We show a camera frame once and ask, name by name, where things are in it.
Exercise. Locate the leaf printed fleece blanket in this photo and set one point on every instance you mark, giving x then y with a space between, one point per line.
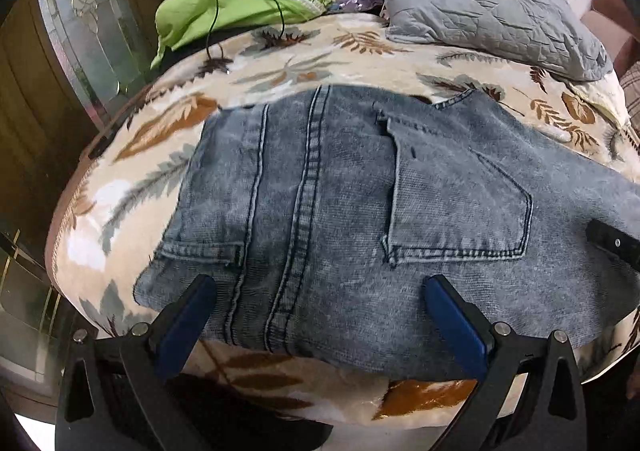
150 131

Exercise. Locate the pink brown sofa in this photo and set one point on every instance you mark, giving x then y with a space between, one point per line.
607 11

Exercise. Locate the lime green cloth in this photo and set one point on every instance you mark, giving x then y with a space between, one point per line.
240 6

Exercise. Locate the white cream cloth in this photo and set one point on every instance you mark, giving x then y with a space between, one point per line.
600 96

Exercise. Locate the striped sofa cushion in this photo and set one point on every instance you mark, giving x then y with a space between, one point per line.
632 96

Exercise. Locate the wooden door with glass pane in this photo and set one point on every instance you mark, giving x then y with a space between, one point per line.
30 106

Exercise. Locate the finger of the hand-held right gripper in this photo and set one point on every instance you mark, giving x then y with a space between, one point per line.
612 243

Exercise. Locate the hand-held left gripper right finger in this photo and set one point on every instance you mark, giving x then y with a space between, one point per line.
452 321

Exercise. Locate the grey quilted pillow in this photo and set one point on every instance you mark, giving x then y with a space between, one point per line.
475 6

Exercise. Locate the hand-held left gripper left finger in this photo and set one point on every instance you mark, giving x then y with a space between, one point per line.
187 321

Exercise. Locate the blue denim pants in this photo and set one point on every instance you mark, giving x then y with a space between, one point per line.
325 231

